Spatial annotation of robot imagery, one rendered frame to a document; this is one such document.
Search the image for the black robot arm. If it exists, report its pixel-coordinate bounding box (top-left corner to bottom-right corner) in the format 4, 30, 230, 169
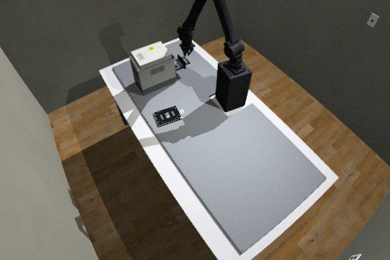
177, 0, 246, 75

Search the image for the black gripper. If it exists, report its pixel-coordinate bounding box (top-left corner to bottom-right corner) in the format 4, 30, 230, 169
180, 39, 196, 57

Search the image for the off-white box-shaped machine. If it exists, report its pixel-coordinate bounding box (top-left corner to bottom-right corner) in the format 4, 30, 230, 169
129, 41, 190, 95

